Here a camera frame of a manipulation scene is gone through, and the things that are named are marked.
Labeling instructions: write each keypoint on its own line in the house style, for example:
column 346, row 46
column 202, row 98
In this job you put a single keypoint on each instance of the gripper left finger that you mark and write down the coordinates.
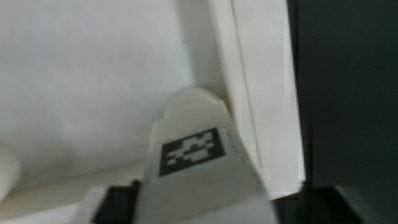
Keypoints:
column 109, row 204

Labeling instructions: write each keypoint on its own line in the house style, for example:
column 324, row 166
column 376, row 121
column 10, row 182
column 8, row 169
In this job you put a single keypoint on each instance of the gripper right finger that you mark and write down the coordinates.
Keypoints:
column 317, row 206

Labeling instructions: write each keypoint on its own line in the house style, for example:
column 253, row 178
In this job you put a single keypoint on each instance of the white square tabletop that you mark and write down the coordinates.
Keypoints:
column 100, row 56

